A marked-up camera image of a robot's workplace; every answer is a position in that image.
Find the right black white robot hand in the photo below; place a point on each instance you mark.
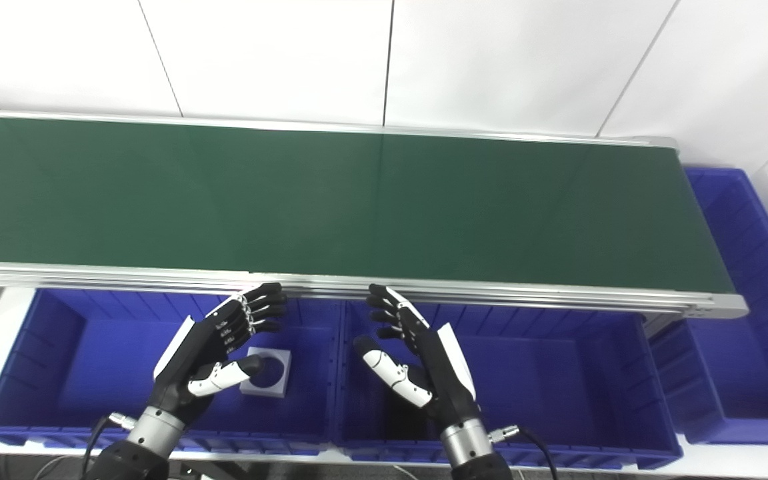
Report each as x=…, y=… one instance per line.
x=440, y=380

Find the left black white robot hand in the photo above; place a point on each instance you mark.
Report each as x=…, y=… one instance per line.
x=190, y=360

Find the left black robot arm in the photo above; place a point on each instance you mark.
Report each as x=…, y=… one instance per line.
x=137, y=453

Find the blue plastic bin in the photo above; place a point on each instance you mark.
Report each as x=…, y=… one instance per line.
x=750, y=353
x=557, y=380
x=104, y=373

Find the white square part round hole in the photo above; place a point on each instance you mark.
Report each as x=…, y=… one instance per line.
x=278, y=383

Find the green conveyor belt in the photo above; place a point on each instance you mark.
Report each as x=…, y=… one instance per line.
x=357, y=200

